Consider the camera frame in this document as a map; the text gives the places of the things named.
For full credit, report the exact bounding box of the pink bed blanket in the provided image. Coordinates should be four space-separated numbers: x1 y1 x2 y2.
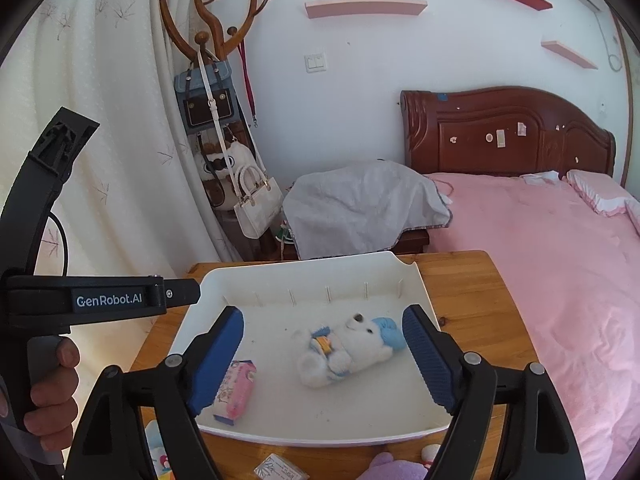
430 172 639 479

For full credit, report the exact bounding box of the round wooden table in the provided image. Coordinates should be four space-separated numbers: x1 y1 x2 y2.
130 250 538 479

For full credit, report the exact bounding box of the wooden coat rack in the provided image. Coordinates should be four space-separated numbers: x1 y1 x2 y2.
158 0 271 64

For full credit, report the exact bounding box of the small pink wall shelf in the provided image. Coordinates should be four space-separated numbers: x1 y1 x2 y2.
540 40 598 70

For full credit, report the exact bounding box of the grey cloth over nightstand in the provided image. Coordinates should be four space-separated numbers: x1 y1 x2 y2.
283 160 452 260

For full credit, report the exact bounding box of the brown white plush bag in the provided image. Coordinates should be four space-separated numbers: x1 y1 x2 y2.
193 134 256 211

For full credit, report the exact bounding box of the blue denim handbag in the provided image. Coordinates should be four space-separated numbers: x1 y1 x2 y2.
174 61 240 134

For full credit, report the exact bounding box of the purple round plush toy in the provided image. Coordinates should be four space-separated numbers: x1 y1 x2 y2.
358 444 440 480

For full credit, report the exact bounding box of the small white carton box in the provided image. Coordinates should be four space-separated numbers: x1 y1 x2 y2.
254 453 309 480

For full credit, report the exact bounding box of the dark wooden headboard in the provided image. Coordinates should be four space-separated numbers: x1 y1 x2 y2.
400 87 616 177

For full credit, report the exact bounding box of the person's left hand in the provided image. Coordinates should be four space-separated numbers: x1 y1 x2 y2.
24 338 80 452

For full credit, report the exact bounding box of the white handbag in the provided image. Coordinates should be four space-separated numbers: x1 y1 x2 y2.
234 165 283 240

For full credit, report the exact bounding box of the white wall light switch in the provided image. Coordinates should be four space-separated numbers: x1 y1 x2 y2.
304 53 328 74

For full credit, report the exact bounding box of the red lanyard strap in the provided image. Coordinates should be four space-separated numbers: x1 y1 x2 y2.
238 39 260 129

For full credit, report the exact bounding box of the pink pillow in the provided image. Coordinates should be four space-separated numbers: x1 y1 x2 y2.
564 169 640 231

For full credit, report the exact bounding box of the white plastic storage bin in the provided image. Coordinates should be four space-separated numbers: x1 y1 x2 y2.
171 252 450 446

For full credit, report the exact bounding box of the white bear plush blue scarf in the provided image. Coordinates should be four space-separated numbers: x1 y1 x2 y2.
294 313 407 389

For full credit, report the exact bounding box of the pink tissue packet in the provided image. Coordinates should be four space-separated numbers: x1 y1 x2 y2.
212 360 257 426

